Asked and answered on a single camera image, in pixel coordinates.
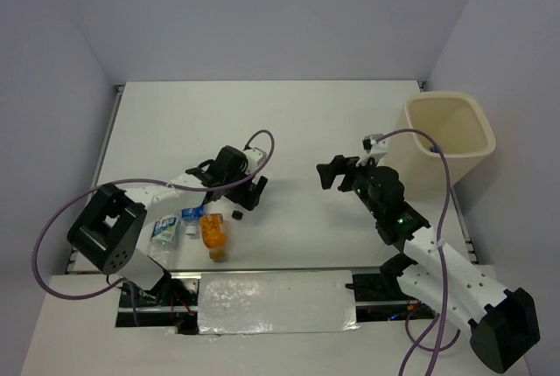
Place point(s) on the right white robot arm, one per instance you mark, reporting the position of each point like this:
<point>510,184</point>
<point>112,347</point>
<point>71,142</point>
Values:
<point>501,323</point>

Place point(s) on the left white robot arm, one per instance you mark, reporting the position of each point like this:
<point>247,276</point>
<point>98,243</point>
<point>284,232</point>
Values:
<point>107,230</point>

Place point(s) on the green white label bottle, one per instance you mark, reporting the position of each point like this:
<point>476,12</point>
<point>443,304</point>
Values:
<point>164,238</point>

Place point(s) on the orange juice bottle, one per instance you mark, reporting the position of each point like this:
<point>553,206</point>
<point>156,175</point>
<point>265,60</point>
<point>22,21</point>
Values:
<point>214,236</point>

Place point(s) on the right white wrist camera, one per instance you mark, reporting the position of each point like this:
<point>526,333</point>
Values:
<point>375,150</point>

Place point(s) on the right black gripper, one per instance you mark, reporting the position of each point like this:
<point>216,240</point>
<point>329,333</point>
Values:
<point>341,164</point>

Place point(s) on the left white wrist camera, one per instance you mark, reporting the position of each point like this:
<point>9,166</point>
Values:
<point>254,159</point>

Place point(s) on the black label soda bottle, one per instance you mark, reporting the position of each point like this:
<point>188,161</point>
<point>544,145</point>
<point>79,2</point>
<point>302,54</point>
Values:
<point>237,215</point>

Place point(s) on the beige plastic bin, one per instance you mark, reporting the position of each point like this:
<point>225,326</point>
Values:
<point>460,129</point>

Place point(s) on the silver foil tape panel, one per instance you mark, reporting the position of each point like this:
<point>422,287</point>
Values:
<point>276,303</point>

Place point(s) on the tall blue label bottle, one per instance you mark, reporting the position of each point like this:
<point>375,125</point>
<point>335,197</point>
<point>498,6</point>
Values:
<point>190,218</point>

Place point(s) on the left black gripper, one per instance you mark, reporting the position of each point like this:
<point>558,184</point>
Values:
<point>251,198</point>

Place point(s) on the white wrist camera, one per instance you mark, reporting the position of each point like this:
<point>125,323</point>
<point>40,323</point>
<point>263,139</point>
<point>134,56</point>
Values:
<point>375,150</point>
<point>254,159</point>

